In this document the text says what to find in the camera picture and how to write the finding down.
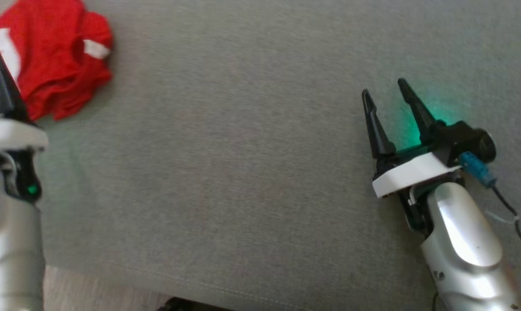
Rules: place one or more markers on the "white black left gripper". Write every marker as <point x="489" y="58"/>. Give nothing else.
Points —
<point x="14" y="134"/>

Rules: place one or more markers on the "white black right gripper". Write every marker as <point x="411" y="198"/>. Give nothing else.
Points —
<point x="411" y="172"/>

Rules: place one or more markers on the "red and white shirt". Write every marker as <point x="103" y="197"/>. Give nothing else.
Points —
<point x="57" y="56"/>

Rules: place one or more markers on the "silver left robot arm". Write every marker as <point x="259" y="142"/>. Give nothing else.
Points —
<point x="10" y="259"/>

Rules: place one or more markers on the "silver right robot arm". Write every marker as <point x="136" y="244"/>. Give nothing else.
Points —
<point x="463" y="242"/>

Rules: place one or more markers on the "large grey sofa seat cushion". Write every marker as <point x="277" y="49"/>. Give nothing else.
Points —
<point x="221" y="172"/>

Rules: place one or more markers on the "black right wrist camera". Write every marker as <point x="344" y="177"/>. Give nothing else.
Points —
<point x="459" y="138"/>

